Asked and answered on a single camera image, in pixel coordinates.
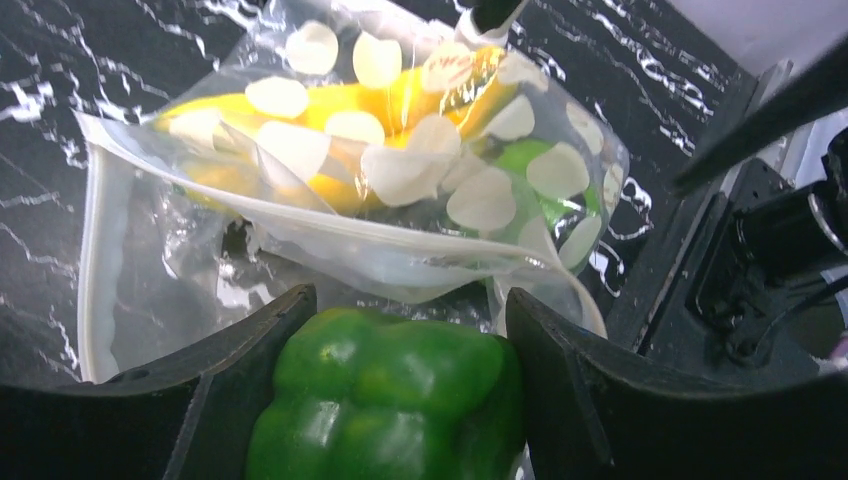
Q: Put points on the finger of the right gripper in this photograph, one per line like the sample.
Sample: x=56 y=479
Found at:
x=495 y=17

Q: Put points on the green fake watermelon ball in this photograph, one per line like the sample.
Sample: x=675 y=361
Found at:
x=558 y=175

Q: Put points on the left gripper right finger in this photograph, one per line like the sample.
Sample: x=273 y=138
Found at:
x=594 y=410

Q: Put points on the green fake vegetable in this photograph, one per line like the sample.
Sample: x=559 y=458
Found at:
x=360 y=394

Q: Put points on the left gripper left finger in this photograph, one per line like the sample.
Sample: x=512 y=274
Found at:
x=188 y=415

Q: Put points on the yellow fake banana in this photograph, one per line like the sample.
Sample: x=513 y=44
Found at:
x=387 y=139

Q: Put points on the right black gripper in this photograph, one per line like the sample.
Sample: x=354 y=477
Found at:
x=772 y=233

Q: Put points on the clear polka dot zip bag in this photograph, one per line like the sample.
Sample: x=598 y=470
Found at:
x=181 y=240

